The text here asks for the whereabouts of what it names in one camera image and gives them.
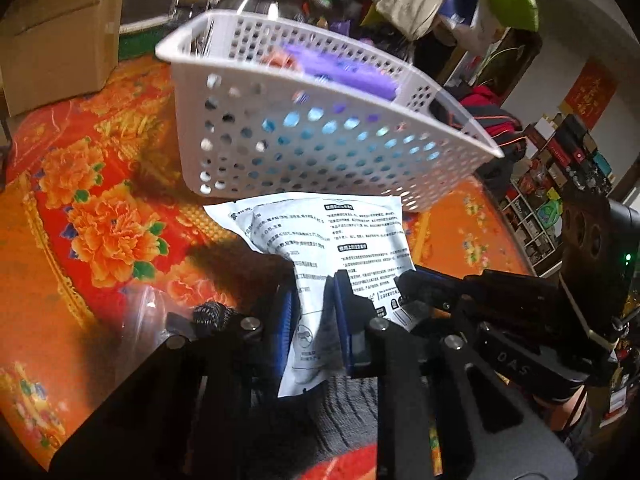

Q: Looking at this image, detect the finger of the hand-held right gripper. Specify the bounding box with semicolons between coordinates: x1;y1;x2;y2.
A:
452;300;606;387
395;267;568;323

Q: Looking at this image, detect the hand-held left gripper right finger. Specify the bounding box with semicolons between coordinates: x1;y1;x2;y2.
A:
333;269;581;480

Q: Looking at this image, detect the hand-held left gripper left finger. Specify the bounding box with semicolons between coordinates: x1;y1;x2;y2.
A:
50;285;297;480

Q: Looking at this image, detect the white printed packet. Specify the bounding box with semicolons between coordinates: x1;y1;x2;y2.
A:
204;191;418;398

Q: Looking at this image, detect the dark knit cloth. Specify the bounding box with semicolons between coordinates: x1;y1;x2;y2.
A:
192;302;386;466

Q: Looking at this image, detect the white perforated plastic basket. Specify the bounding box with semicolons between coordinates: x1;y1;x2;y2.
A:
155;9;506;213

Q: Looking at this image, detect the teal tissue pack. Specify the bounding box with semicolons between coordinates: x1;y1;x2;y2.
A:
260;107;441;161

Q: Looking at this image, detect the purple tissue pack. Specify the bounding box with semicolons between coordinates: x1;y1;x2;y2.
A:
270;42;401;103

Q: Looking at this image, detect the white plush dog toy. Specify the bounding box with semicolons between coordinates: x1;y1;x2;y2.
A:
265;50;301;68

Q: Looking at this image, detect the person's right forearm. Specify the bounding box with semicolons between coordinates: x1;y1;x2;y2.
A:
547;390;596;456

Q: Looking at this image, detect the white shelf with boxes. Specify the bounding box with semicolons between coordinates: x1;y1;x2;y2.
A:
500;112;616;276

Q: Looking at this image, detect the red and black clothes pile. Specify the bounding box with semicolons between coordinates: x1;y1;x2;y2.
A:
430;85;528;161

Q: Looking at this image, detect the red floral tablecloth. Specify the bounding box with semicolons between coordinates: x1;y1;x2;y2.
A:
0;55;536;480

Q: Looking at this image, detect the white and blue bag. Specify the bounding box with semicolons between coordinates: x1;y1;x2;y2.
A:
435;0;493;53

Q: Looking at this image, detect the open cardboard box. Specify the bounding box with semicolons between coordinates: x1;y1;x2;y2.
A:
0;0;136;118

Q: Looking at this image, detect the red wall poster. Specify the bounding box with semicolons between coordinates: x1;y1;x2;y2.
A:
557;62;618;131

